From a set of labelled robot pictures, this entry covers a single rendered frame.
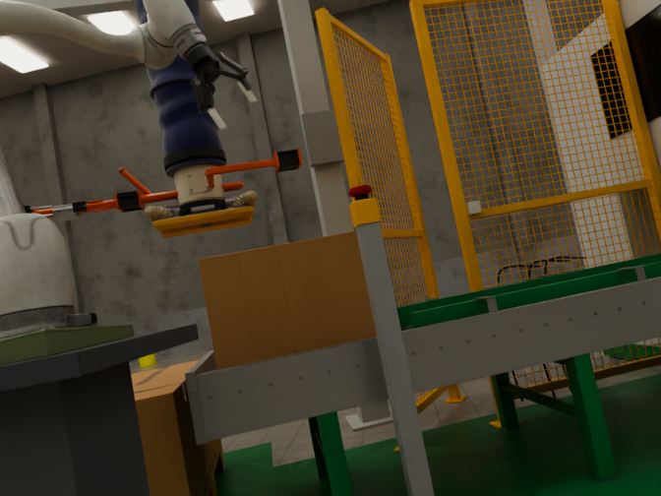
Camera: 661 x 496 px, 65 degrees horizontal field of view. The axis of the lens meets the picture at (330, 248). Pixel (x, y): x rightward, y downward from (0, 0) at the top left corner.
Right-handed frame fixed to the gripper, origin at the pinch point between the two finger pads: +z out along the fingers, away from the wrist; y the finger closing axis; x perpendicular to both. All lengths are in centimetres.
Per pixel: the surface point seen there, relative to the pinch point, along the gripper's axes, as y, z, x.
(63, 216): -76, -10, -10
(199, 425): -48, 69, -36
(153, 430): -70, 65, -34
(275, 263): -25, 43, 8
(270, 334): -35, 62, -4
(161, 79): -34, -32, 25
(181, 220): -44.0, 14.0, 2.3
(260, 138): -517, -135, 842
